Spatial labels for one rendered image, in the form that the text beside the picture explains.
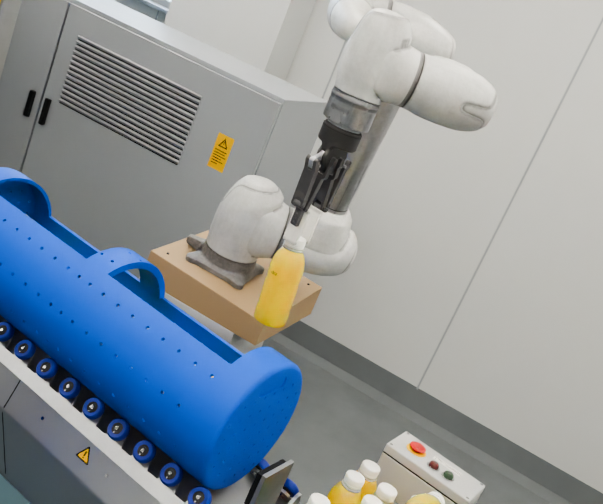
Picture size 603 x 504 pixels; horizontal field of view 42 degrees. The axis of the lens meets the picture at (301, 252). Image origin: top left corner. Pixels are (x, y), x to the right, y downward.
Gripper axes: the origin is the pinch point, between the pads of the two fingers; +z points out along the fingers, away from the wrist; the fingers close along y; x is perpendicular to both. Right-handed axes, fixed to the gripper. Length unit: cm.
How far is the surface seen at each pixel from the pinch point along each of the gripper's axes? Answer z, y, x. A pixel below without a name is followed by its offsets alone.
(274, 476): 43.0, 6.8, 18.7
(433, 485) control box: 39, -19, 41
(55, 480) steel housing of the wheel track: 70, 17, -21
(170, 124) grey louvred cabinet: 32, -125, -139
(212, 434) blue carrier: 35.5, 19.3, 9.7
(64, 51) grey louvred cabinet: 25, -116, -199
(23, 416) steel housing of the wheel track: 62, 19, -34
